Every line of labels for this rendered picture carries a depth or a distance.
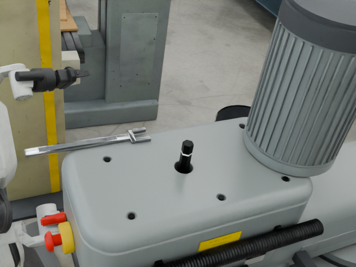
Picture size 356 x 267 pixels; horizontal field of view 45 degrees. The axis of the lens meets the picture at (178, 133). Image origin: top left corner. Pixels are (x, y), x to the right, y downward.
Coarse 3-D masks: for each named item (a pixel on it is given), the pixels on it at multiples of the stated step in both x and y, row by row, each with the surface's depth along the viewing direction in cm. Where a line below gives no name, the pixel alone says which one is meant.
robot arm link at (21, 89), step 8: (8, 72) 149; (16, 72) 145; (24, 72) 146; (32, 72) 148; (40, 72) 150; (16, 80) 146; (24, 80) 147; (32, 80) 149; (40, 80) 151; (16, 88) 148; (24, 88) 148; (32, 88) 154; (40, 88) 154; (16, 96) 148; (24, 96) 150
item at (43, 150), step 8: (136, 128) 89; (144, 128) 89; (112, 136) 86; (120, 136) 86; (128, 136) 86; (144, 136) 87; (56, 144) 82; (64, 144) 82; (72, 144) 82; (80, 144) 83; (88, 144) 83; (96, 144) 83; (104, 144) 84; (24, 152) 79; (32, 152) 79; (40, 152) 79; (48, 152) 80; (56, 152) 81
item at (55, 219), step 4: (60, 212) 93; (64, 212) 92; (48, 216) 91; (52, 216) 91; (56, 216) 92; (60, 216) 92; (64, 216) 92; (40, 220) 91; (44, 220) 91; (48, 220) 91; (52, 220) 91; (56, 220) 91; (60, 220) 92; (64, 220) 92; (44, 224) 91; (48, 224) 91; (52, 224) 91
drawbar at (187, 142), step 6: (186, 144) 78; (192, 144) 79; (186, 150) 79; (192, 150) 80; (180, 156) 81; (186, 156) 80; (180, 162) 81; (186, 162) 80; (180, 168) 82; (186, 168) 82
